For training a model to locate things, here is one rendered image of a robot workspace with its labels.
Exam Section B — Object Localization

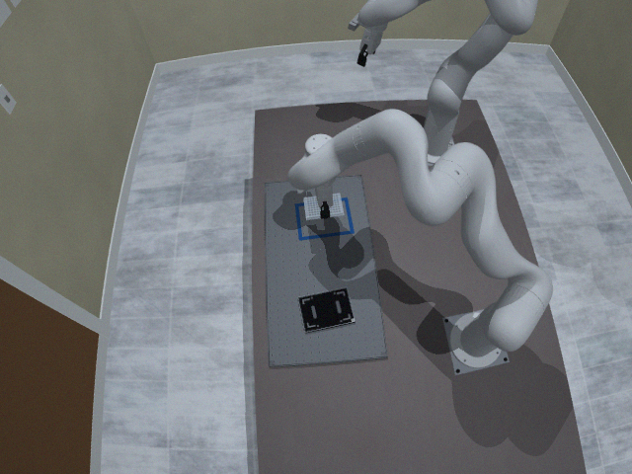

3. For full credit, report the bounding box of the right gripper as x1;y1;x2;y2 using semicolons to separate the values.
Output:
357;27;384;67

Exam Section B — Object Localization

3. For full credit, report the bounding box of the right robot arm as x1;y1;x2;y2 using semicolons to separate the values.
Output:
348;0;538;164

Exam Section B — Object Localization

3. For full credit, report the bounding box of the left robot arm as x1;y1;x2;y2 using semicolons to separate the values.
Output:
288;109;553;368

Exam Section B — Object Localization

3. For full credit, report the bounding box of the blue rectangular tape outline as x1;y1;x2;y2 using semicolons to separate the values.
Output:
295;197;355;241

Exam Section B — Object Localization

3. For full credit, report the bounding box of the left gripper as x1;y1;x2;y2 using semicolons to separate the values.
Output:
315;185;333;219

